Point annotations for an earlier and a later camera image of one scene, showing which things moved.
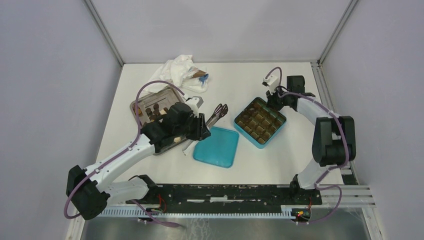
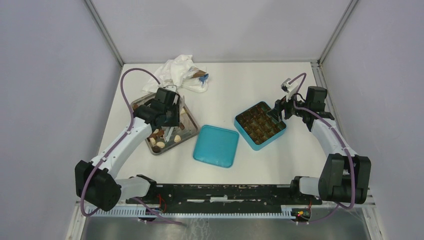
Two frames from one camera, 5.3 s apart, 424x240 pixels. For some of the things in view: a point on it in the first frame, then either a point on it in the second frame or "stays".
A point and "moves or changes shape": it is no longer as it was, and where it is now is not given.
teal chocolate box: (258, 123) stays
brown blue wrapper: (201, 76) stays
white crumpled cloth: (175, 72) stays
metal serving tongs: (219, 111) moves or changes shape
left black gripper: (201, 131) to (175, 121)
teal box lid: (219, 149) stays
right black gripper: (271, 101) to (279, 105)
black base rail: (231, 194) stays
